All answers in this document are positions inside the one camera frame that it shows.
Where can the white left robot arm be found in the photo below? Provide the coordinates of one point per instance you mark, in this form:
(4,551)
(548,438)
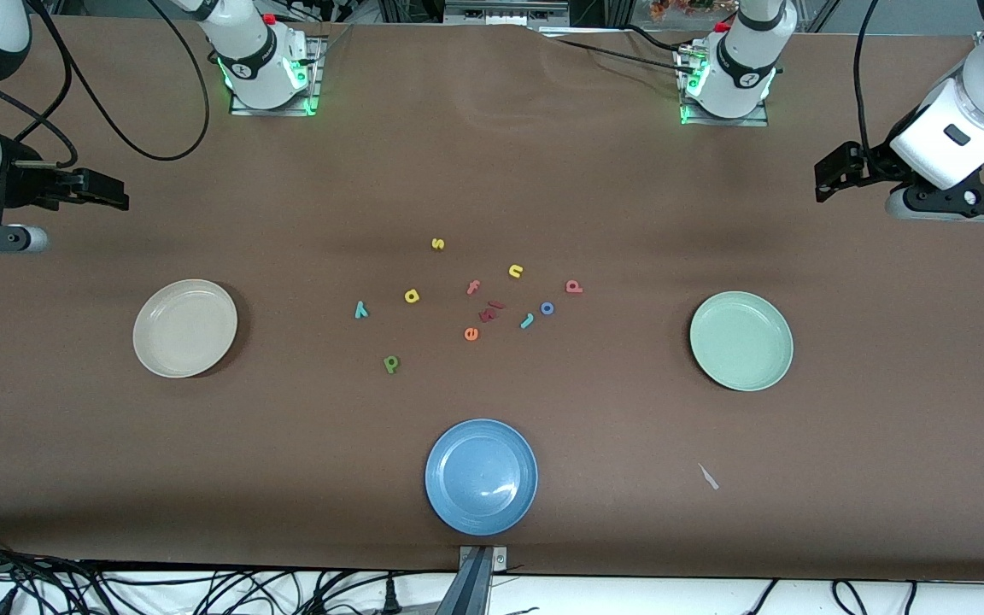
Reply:
(740,68)

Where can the blue round plate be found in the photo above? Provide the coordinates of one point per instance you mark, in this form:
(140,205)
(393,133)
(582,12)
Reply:
(481,477)

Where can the small white paper scrap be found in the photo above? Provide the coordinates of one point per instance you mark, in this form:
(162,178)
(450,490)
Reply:
(708,477)

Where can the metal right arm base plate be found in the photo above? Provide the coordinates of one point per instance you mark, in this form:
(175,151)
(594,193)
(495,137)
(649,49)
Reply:
(274,112)

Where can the beige round plate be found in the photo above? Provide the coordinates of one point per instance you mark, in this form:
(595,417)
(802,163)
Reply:
(184,329)

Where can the light green round plate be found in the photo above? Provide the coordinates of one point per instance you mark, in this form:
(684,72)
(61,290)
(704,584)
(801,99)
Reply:
(741,342)

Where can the brown table cover sheet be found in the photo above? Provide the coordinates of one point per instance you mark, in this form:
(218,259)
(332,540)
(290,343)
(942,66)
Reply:
(543,171)

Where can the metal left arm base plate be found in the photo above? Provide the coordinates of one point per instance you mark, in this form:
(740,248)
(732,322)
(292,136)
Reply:
(727,122)

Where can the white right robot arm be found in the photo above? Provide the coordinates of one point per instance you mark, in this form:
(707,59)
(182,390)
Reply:
(257,60)

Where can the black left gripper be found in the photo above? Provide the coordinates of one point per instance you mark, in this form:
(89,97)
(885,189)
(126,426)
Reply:
(869,162)

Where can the dark green foam letter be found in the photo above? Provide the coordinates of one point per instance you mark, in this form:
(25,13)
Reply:
(390,365)

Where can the black power plug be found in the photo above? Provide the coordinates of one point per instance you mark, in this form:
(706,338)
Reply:
(389,600)

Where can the salmon letter p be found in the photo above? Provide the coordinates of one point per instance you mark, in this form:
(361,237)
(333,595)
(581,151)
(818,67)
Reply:
(574,287)

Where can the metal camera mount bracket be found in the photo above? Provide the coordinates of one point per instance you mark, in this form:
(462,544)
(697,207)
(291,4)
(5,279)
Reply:
(475,589)

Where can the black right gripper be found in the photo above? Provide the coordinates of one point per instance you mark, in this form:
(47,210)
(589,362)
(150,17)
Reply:
(20,184)

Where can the orange dried flowers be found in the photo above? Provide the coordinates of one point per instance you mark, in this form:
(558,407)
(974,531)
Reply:
(680,7)

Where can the grey metal frame block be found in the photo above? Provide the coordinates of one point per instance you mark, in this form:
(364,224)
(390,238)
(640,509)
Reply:
(505,10)

